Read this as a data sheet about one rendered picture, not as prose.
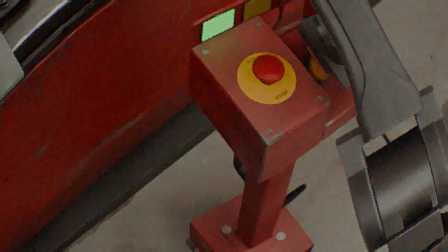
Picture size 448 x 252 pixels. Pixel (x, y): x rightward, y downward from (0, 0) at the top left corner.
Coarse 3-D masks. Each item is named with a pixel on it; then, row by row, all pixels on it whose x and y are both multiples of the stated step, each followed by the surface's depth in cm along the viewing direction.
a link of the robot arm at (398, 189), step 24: (408, 144) 55; (384, 168) 55; (408, 168) 54; (384, 192) 55; (408, 192) 54; (432, 192) 54; (384, 216) 55; (408, 216) 55; (432, 216) 54; (408, 240) 54; (432, 240) 54
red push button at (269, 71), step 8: (264, 56) 112; (272, 56) 112; (256, 64) 111; (264, 64) 111; (272, 64) 111; (280, 64) 111; (256, 72) 111; (264, 72) 111; (272, 72) 111; (280, 72) 111; (264, 80) 111; (272, 80) 110; (280, 80) 111
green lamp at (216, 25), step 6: (228, 12) 112; (216, 18) 111; (222, 18) 112; (228, 18) 113; (204, 24) 111; (210, 24) 112; (216, 24) 113; (222, 24) 114; (228, 24) 115; (204, 30) 112; (210, 30) 113; (216, 30) 114; (222, 30) 115; (204, 36) 114; (210, 36) 115
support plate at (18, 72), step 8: (0, 32) 91; (0, 40) 90; (0, 48) 90; (8, 48) 90; (0, 56) 89; (8, 56) 89; (0, 64) 89; (8, 64) 89; (16, 64) 88; (0, 72) 88; (8, 72) 88; (16, 72) 88; (0, 80) 87; (8, 80) 87; (16, 80) 88; (0, 88) 87; (8, 88) 87; (0, 96) 86
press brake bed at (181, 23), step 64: (128, 0) 124; (192, 0) 141; (64, 64) 123; (128, 64) 143; (0, 128) 117; (64, 128) 139; (128, 128) 162; (192, 128) 192; (0, 192) 131; (64, 192) 159; (128, 192) 186
